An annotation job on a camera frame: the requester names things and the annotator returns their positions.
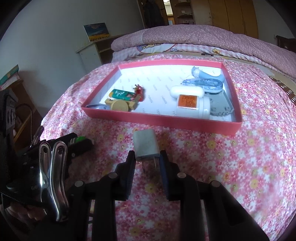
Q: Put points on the grey metal mounting plate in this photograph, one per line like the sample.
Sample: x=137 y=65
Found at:
x=220 y=104

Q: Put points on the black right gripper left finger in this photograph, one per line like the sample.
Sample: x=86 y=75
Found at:
x=125 y=174

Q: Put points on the blue transparent correction tape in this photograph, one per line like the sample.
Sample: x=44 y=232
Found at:
x=208 y=85

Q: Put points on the pink shallow cardboard box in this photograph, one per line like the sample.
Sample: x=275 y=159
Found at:
x=159 y=108

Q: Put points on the round wooden cylinder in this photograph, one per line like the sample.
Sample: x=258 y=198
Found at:
x=119 y=105

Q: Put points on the folded pink quilt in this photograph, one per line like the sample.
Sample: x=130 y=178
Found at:
x=279 y=58

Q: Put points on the pink floral bed sheet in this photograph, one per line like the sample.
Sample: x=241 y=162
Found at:
x=256 y=165

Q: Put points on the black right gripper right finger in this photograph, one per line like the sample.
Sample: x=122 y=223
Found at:
x=169 y=171

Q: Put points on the red haired toy figure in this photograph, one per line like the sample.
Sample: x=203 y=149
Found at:
x=138 y=93

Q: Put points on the stack of books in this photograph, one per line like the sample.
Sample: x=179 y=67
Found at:
x=11 y=77

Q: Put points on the wooden comb shaped block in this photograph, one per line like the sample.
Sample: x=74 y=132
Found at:
x=132 y=104

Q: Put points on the white bedside shelf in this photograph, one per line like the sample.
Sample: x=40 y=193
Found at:
x=96 y=53

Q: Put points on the wooden wardrobe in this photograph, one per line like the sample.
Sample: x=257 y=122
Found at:
x=233 y=15

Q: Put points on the blue white curved toy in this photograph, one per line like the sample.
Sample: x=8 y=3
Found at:
x=197 y=73

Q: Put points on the white USB wall charger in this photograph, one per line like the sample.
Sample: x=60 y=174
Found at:
x=146 y=147

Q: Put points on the blue yellow picture card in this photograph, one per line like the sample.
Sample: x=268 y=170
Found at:
x=96 y=31

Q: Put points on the white bottle orange label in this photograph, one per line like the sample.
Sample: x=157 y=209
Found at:
x=191 y=106

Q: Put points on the dark wooden headboard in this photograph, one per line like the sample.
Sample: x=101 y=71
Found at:
x=285 y=43

